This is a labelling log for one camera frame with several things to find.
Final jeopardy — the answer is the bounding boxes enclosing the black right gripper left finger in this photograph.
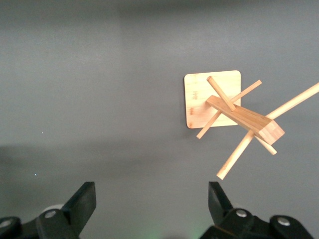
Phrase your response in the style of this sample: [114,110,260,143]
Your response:
[35,181,97,239]

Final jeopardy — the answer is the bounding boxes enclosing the dark grey table mat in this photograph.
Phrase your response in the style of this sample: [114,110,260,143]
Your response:
[0,0,319,239]

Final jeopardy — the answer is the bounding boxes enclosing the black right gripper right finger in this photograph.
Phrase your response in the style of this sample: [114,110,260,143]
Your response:
[199,181,259,239]

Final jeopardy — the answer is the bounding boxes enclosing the wooden mug tree stand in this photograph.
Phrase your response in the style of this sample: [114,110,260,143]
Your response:
[183,70,319,181]

